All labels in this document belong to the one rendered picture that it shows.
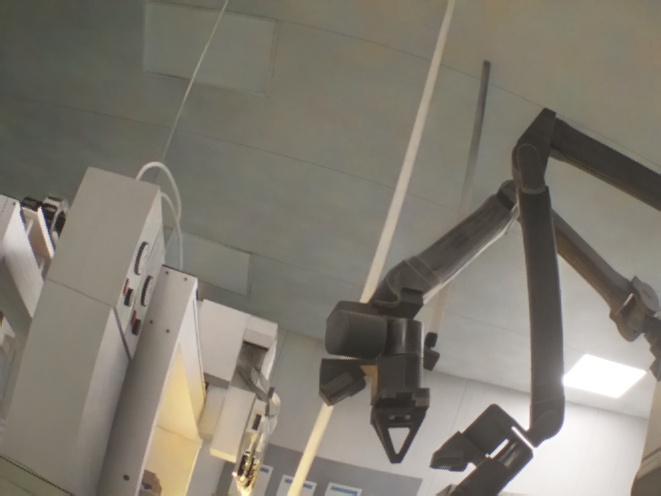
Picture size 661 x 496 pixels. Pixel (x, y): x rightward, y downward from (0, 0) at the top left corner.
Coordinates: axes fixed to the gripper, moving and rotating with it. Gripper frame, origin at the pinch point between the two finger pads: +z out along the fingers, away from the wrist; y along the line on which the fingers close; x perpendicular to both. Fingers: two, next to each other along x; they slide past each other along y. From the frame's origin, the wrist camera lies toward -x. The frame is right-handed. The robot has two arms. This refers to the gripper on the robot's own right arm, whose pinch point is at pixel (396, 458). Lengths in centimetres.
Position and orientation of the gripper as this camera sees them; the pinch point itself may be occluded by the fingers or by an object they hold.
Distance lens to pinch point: 130.8
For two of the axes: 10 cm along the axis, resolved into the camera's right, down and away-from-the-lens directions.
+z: -0.3, 9.1, -4.1
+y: 0.6, -4.1, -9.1
